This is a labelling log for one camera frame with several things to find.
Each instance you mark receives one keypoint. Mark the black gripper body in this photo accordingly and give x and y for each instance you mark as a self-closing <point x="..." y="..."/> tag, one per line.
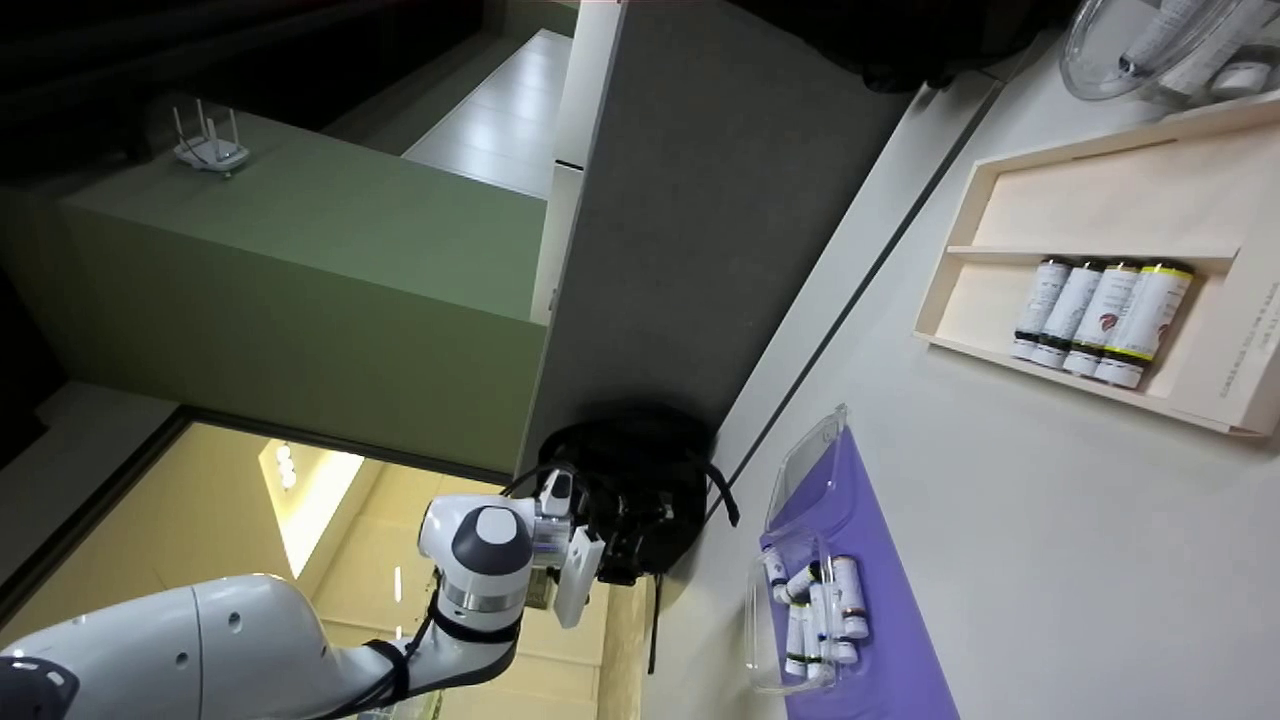
<point x="622" y="535"/>

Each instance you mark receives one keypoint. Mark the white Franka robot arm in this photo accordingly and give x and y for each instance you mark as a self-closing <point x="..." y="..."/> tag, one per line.
<point x="243" y="644"/>

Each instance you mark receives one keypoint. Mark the white bottle black band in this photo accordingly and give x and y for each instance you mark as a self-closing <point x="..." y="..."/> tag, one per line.
<point x="843" y="652"/>
<point x="798" y="643"/>
<point x="801" y="580"/>
<point x="851" y="598"/>
<point x="824" y="608"/>

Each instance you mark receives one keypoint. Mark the white bottle black cap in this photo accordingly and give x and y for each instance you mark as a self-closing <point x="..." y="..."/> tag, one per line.
<point x="1069" y="316"/>
<point x="1043" y="308"/>

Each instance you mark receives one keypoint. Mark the white bottle red label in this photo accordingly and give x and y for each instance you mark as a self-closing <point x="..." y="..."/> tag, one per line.
<point x="1100" y="322"/>

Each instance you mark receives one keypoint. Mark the white bottle yellow cap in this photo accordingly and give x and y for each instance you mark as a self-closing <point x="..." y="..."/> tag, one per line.
<point x="1146" y="325"/>

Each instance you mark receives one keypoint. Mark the purple mat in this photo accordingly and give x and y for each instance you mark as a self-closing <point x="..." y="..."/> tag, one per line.
<point x="895" y="626"/>

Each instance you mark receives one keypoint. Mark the grey partition panel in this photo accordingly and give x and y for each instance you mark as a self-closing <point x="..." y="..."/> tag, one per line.
<point x="695" y="202"/>

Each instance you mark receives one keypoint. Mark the green cabinet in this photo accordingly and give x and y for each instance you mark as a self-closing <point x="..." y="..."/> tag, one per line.
<point x="307" y="292"/>

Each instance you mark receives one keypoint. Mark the white wifi router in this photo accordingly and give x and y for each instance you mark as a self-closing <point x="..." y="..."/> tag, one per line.
<point x="210" y="140"/>

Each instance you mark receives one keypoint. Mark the light wooden shelf tray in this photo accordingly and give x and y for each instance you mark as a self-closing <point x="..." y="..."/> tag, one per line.
<point x="1202" y="202"/>

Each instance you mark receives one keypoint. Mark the white electric fan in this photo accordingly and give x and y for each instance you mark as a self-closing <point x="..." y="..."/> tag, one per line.
<point x="1173" y="46"/>

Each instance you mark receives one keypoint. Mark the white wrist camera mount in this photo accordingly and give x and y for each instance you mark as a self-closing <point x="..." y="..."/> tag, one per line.
<point x="579" y="574"/>

